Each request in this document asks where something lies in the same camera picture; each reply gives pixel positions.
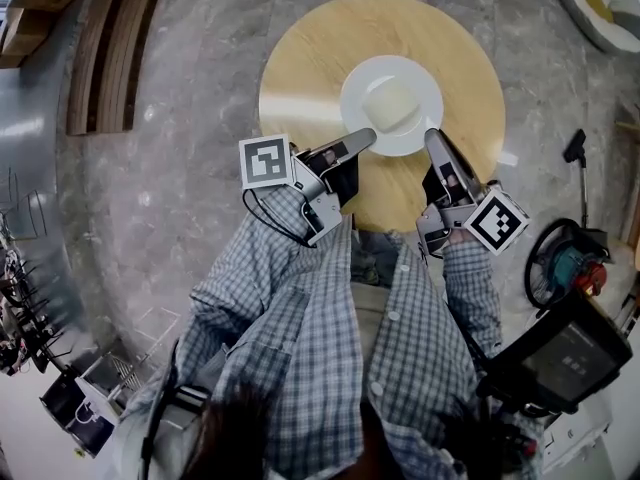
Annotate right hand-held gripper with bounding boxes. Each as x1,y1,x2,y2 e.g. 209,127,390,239
415,127,531,258

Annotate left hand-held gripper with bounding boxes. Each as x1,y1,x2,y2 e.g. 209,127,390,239
238,128,378,247

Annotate pale food block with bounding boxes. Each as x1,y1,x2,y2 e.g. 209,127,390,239
362,84,420,133

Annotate white round plate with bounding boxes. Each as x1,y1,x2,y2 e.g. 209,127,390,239
339,55,445,158

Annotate person's right forearm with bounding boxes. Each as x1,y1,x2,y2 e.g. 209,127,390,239
442,240,504,354

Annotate person's left forearm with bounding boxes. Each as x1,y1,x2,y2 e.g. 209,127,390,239
189,187,346,329

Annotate round wooden table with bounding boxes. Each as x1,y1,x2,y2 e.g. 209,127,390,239
258,0,507,233

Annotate person's legs in jeans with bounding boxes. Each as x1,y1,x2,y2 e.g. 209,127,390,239
349,230,404,287

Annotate vacuum wand with black nozzle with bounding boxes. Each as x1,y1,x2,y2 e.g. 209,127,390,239
563,128,591,229

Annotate teal and red vacuum cleaner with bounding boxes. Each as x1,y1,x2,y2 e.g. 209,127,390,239
547,227,612,297

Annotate person's torso in plaid shirt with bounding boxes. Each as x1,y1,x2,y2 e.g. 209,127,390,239
112,217,546,480

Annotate light wooden chair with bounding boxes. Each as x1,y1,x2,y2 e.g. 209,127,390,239
617,117,640,272

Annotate black screen device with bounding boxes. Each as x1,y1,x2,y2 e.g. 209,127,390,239
477,292,634,414

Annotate dark wooden slatted bench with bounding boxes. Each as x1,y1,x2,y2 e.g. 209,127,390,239
65,0,171,137

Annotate white cabinet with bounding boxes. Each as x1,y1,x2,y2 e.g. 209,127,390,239
542,392,616,474

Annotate light wooden stepped boxes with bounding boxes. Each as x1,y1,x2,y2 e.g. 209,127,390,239
0,0,96,69

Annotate group of black chairs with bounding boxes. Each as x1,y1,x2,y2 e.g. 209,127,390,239
0,247,66,377

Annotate black box with white print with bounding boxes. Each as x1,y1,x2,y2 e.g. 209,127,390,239
38,372,121,459

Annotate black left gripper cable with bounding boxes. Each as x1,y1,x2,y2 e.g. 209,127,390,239
242,187,319,249

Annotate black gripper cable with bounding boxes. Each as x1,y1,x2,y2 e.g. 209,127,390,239
242,187,319,249
417,242,494,369

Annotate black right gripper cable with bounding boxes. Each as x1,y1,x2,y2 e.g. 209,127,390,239
417,242,494,369

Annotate black rig mount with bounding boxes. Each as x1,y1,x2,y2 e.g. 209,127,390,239
439,397,546,474

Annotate striped shoulder strap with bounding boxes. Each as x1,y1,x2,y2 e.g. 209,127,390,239
172,385,214,409

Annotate metal wire rack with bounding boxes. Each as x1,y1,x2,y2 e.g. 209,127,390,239
79,350,146,399

